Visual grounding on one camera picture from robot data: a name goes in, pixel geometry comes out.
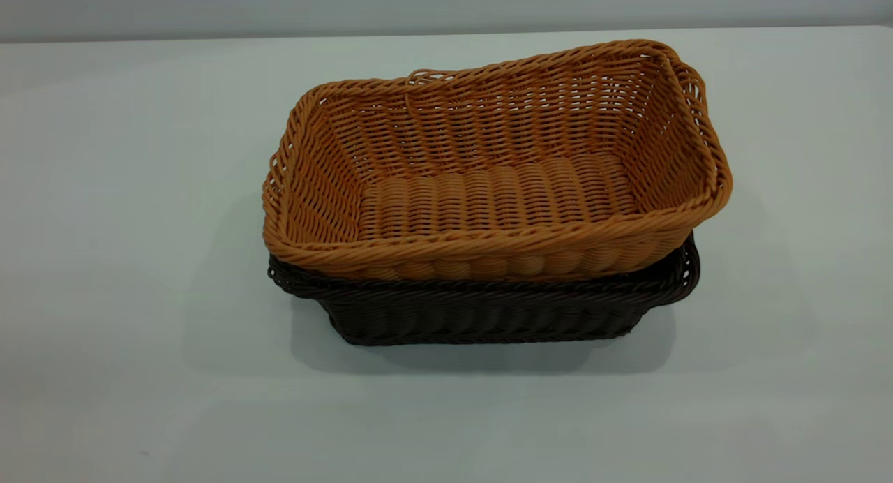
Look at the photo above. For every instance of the orange wicker basket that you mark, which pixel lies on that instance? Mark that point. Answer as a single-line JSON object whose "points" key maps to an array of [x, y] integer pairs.
{"points": [[488, 197]]}

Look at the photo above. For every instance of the black wicker basket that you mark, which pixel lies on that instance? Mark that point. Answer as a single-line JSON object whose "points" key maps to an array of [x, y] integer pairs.
{"points": [[488, 315]]}

